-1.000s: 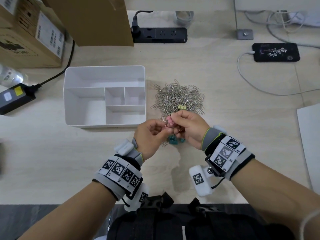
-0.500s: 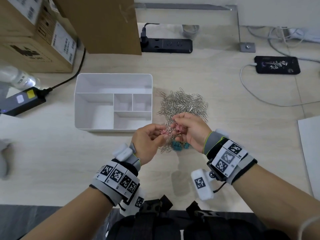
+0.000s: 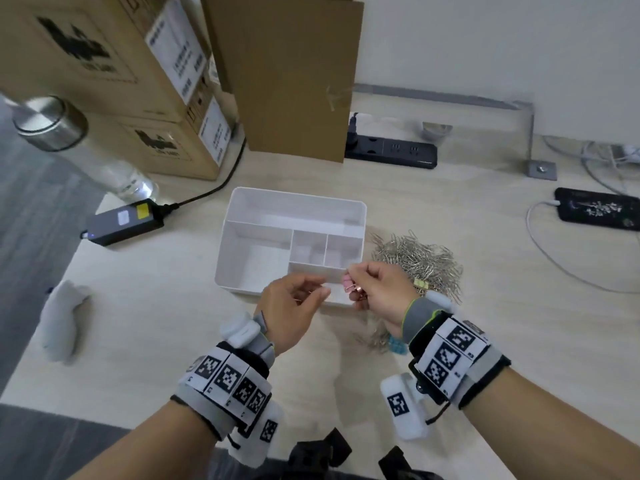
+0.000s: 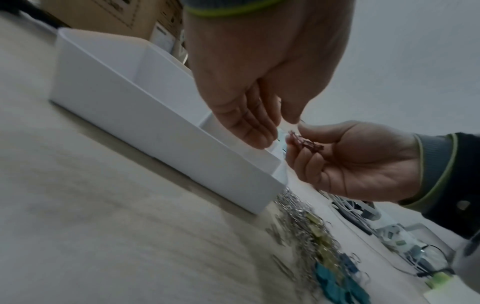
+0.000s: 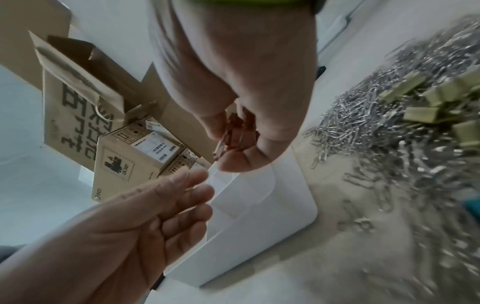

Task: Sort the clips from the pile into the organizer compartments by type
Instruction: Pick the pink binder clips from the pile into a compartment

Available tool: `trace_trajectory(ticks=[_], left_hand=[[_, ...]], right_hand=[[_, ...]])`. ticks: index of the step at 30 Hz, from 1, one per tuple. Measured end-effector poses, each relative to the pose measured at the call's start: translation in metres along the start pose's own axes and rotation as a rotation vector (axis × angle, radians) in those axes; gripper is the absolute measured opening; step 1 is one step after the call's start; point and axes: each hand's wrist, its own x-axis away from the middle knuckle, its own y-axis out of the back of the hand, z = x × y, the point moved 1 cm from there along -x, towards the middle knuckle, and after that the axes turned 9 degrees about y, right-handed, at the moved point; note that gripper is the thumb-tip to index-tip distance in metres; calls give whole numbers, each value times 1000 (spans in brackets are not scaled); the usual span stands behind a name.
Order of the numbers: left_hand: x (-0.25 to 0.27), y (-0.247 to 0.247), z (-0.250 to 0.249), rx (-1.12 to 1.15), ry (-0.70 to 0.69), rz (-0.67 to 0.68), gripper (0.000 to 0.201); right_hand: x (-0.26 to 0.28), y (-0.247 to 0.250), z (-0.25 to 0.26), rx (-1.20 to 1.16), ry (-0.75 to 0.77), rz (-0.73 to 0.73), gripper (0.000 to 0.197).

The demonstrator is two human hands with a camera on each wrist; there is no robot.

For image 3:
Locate person's right hand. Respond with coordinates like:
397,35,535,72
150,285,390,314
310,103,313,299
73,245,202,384
345,260,420,339

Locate person's left hand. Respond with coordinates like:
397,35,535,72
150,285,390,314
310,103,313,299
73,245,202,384
253,273,333,357

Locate bunch of pink binder clips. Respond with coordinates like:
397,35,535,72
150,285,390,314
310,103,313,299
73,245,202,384
341,274,366,299

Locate pile of silver paper clips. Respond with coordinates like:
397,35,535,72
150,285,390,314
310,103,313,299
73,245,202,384
352,230,465,353

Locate white compartment organizer tray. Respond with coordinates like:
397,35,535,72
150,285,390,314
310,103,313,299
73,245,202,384
215,186,367,309

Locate person's left forearm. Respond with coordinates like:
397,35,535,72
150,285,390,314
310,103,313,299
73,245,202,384
69,398,222,480

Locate person's right forearm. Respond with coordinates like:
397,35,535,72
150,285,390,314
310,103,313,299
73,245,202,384
462,367,640,480

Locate white left wrist pod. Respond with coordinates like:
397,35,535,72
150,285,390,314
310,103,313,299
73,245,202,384
219,312,262,349

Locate gray right wrist marker band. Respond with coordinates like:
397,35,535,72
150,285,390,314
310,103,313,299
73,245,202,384
402,297,512,411

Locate gray wrist marker band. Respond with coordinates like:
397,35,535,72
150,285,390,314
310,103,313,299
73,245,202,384
402,297,512,411
169,314,279,443

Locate gray left wrist marker band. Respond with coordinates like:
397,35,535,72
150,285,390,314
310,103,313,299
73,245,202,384
169,314,279,443

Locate black power strip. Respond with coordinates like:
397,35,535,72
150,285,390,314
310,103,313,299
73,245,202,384
345,134,439,169

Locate black chest harness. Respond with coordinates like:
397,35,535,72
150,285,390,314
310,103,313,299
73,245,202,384
287,427,446,480

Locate clear tape roll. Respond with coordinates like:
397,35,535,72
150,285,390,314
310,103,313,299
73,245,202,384
422,121,453,142

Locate black power adapter brick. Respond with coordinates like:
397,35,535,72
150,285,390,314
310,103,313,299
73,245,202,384
81,198,166,247

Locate black smartphone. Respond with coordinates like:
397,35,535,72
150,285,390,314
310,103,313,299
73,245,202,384
555,187,640,231

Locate white curved plastic device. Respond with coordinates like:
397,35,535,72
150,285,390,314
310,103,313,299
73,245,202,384
39,280,92,365

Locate flat brown cardboard sheet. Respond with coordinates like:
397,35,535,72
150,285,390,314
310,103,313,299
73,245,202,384
199,0,365,164

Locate white desk divider panel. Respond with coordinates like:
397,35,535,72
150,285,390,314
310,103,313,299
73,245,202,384
349,0,640,141

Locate glass bottle with steel lid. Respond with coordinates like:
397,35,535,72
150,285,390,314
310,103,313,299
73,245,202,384
0,92,160,205

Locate white right wrist camera block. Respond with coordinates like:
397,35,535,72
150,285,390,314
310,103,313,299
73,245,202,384
379,373,432,441

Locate white wrist camera block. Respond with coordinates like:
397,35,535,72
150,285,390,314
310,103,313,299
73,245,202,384
379,373,432,441
227,402,285,469

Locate white left wrist camera block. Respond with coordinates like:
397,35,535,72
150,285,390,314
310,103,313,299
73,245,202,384
227,402,285,469

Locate black adapter cable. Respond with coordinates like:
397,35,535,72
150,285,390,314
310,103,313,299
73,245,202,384
159,137,249,213

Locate white charging cable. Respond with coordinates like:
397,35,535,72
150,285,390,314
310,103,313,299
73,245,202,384
525,198,640,295

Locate gray metal divider bracket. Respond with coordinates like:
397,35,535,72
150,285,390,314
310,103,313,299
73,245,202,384
352,83,557,181

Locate bundle of white cables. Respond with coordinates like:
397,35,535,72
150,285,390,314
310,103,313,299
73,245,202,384
542,134,640,195

